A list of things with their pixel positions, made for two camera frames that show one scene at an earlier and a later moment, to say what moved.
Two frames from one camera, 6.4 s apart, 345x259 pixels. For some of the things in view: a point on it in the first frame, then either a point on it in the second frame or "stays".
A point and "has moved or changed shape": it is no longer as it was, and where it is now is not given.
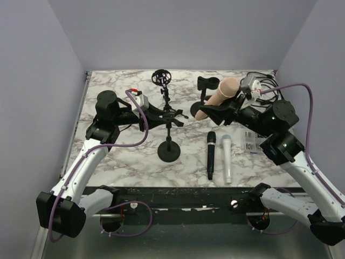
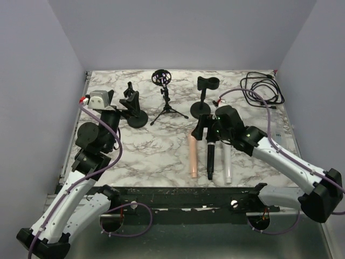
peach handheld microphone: (227, 89) -> (193, 156)
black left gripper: (152, 117) -> (131, 104)
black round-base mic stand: (203, 83) stays
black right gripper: (218, 113) -> (205, 121)
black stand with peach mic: (170, 151) has moved or changed shape
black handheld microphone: (211, 138) stays
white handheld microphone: (226, 140) stays
